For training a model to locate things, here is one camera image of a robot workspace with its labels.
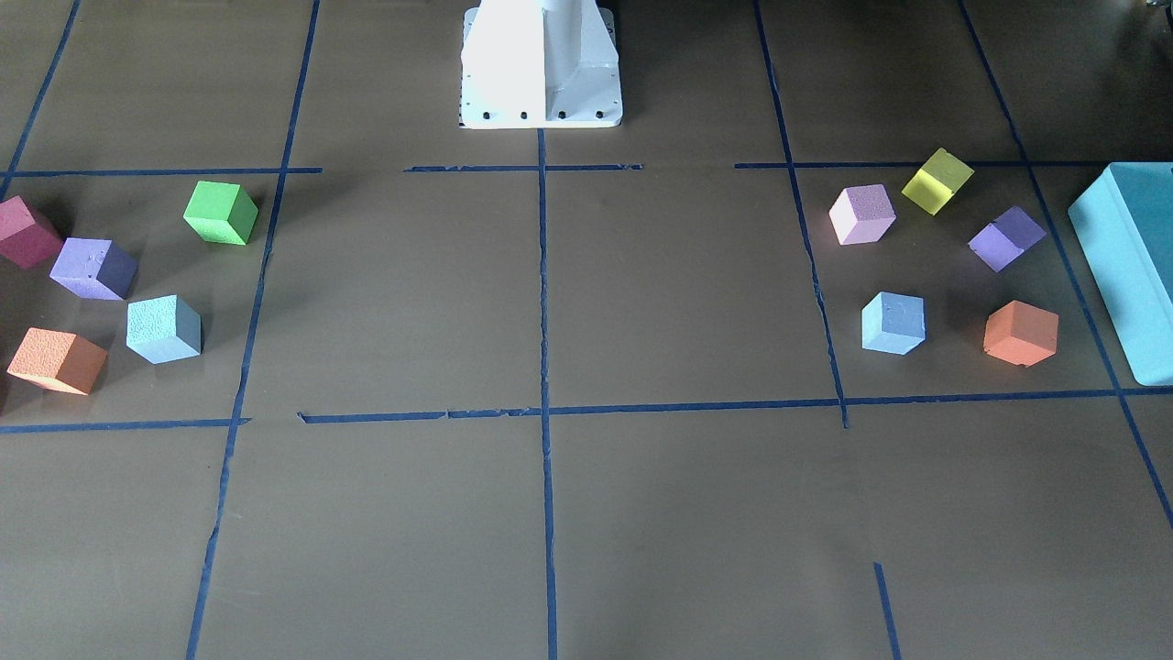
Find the purple foam block group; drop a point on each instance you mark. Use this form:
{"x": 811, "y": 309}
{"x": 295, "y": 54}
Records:
{"x": 1006, "y": 238}
{"x": 97, "y": 269}

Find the light blue foam block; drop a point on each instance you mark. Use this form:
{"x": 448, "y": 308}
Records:
{"x": 163, "y": 329}

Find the green foam block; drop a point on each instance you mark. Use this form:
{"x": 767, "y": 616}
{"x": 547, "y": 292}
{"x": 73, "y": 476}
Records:
{"x": 221, "y": 213}

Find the orange foam block group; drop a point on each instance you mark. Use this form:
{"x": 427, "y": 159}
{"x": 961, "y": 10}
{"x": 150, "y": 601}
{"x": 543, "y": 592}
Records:
{"x": 1021, "y": 334}
{"x": 56, "y": 361}

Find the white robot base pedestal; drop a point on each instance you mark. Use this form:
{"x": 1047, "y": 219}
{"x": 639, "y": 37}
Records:
{"x": 539, "y": 65}

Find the teal plastic bin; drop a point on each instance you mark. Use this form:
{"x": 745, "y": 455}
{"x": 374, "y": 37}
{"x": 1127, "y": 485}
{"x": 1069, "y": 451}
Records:
{"x": 1124, "y": 223}

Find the dark pink foam block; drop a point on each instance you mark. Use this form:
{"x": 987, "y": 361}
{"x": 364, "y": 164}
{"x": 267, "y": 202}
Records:
{"x": 28, "y": 238}

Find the yellow foam block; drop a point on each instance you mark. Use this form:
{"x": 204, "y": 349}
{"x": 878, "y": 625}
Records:
{"x": 937, "y": 181}

